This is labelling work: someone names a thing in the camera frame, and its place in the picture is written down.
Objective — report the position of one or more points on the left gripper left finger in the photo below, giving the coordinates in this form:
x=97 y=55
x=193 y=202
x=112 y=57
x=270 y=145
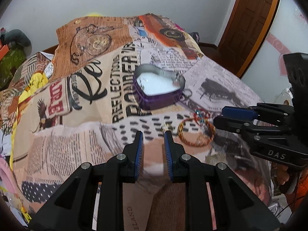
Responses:
x=72 y=206

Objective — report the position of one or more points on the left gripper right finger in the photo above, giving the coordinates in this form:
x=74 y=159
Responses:
x=214 y=195

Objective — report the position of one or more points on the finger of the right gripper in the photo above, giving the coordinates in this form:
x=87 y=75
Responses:
x=229 y=124
x=239 y=113

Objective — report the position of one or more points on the right hand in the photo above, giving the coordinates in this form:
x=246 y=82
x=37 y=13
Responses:
x=286 y=177

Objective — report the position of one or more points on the white wardrobe sliding door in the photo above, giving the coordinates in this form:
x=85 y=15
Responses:
x=267 y=75

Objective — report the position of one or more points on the silver earrings in tin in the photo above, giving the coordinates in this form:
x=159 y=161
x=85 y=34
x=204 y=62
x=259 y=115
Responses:
x=177 y=79

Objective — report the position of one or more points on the purple heart-shaped tin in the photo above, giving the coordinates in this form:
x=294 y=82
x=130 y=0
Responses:
x=154 y=89

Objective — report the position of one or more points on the dark backpack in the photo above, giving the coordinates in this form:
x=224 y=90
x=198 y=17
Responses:
x=195 y=36

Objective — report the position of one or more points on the brown wooden door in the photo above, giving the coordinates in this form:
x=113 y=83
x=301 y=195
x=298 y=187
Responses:
x=245 y=33

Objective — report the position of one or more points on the newspaper print bed cover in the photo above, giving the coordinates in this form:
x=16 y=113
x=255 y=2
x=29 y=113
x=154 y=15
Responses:
x=87 y=112

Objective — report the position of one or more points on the striped patchwork blanket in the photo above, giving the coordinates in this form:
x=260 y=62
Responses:
x=9 y=97

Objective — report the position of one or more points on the yellow cloth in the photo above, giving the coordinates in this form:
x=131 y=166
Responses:
x=37 y=81

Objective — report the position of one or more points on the green patterned bag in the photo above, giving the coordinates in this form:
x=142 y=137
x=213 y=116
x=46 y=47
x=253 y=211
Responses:
x=10 y=63

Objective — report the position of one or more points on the orange box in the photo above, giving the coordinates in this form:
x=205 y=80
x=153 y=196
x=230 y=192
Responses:
x=3 y=51

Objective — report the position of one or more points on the yellow chair back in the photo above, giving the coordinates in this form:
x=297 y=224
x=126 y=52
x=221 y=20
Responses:
x=94 y=15

